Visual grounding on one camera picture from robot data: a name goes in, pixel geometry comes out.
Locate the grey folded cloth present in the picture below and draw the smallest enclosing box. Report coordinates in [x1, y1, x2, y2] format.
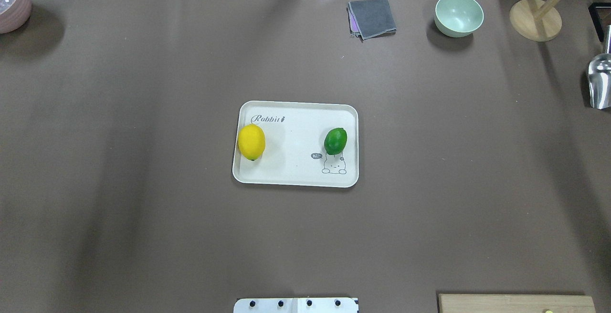
[347, 0, 397, 41]

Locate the metal scoop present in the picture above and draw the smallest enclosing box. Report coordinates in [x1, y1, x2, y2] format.
[588, 26, 611, 109]

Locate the wooden cutting board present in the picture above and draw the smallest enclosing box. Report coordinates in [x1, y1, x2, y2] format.
[438, 293, 596, 313]

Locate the pink bowl with ice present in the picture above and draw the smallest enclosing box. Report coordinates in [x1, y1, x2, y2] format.
[0, 0, 32, 34]

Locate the mint green bowl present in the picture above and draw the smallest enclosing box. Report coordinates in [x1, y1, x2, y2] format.
[434, 0, 485, 38]

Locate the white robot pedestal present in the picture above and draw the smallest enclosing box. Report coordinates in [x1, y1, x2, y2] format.
[233, 296, 359, 313]

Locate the yellow lemon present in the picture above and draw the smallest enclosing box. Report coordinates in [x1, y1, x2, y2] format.
[237, 124, 266, 161]

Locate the green lime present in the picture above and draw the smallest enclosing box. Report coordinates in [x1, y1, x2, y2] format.
[323, 127, 348, 155]

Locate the cream rabbit tray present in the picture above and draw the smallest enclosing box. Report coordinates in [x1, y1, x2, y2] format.
[232, 100, 359, 188]

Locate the wooden mug tree stand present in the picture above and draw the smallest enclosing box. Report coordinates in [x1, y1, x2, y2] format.
[510, 0, 562, 42]

